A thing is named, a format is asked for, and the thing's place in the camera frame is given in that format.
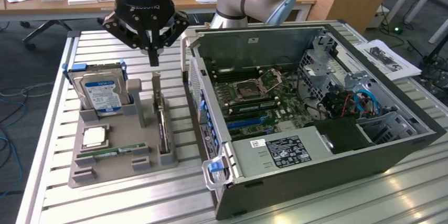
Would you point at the graphics card with metal bracket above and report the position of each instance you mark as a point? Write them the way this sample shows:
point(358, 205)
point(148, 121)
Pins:
point(164, 124)

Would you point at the black chair base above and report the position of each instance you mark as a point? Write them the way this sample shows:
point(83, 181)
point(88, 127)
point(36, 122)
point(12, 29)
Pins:
point(46, 27)

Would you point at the hard disk with blue caddy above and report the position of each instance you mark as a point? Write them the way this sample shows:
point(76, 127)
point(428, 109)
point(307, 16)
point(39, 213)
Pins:
point(102, 95)

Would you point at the CPU socket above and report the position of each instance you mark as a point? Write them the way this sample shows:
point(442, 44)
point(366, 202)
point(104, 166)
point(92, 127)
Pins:
point(250, 89)

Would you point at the metal socket cover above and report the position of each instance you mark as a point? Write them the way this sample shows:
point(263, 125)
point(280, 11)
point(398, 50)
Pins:
point(272, 79)

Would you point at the grey parts rack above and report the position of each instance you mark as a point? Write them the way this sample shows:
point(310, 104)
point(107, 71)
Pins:
point(119, 129)

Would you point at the RAM stick with white label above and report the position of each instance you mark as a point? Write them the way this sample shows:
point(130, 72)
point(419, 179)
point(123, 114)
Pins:
point(254, 107)

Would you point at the silver CPU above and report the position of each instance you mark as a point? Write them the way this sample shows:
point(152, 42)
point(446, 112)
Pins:
point(95, 137)

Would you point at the blue expansion slot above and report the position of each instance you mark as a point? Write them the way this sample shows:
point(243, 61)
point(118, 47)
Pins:
point(244, 123)

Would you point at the green RAM stick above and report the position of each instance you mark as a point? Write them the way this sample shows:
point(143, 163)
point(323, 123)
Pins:
point(112, 151)

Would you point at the green motherboard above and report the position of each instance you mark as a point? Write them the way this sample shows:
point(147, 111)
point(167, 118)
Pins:
point(298, 108)

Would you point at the metal drive cage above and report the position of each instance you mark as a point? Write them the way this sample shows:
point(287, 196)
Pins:
point(326, 77)

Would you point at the silver chipset heatsink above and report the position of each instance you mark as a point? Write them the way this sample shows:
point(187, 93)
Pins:
point(287, 127)

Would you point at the blue case latch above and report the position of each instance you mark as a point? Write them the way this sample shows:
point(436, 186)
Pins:
point(214, 167)

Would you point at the grey power supply unit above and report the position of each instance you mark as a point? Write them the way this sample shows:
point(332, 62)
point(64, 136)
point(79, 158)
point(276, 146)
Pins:
point(252, 161)

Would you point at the white box with red button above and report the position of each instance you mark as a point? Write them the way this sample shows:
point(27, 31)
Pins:
point(376, 20)

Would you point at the printed paper stack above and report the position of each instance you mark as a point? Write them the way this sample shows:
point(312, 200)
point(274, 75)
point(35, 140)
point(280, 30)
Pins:
point(388, 58)

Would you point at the device with green light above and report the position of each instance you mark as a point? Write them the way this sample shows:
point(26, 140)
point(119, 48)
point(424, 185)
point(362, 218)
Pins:
point(398, 30)

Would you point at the metal disk bay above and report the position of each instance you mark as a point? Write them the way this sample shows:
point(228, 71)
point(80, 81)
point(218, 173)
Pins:
point(384, 127)

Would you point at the open dark PC case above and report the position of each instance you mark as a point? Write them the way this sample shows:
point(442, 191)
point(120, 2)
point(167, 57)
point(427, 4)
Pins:
point(315, 182)

